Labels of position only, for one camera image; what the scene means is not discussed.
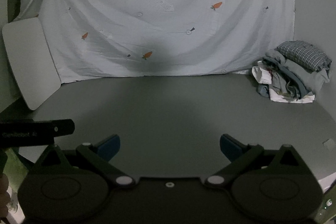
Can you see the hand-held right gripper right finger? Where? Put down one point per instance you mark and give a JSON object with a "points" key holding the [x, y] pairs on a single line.
{"points": [[231, 148]]}

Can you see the person's left hand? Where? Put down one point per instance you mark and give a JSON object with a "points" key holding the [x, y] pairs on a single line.
{"points": [[4, 192]]}

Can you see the white garment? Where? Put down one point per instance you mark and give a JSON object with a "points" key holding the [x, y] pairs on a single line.
{"points": [[262, 74]]}

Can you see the grey tape piece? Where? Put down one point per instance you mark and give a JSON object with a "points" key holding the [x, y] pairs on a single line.
{"points": [[328, 144]]}

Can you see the white rounded board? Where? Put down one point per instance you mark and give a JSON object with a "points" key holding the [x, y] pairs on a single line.
{"points": [[29, 64]]}

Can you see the grey folded garment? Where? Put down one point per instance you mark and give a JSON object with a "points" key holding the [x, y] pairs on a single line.
{"points": [[307, 79]]}

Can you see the blue checked shirt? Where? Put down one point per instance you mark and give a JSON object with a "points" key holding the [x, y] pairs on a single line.
{"points": [[302, 53]]}

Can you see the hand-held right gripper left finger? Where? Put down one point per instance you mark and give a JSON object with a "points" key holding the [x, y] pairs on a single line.
{"points": [[110, 148]]}

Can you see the green fabric cover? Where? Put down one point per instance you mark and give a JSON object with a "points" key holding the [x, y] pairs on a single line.
{"points": [[15, 163]]}

